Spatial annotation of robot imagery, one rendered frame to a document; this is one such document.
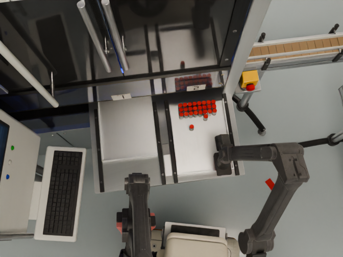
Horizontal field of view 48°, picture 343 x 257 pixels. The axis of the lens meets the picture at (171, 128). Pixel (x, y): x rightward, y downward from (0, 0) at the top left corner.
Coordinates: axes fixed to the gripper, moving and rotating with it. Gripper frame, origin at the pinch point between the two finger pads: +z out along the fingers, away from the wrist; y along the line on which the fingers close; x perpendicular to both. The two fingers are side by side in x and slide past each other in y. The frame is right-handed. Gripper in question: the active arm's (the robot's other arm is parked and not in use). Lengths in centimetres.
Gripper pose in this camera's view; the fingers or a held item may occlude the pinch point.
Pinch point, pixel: (220, 168)
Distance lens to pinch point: 178.4
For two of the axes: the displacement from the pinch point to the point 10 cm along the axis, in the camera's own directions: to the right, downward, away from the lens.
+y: -1.0, -9.4, 3.3
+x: -10.0, 1.0, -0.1
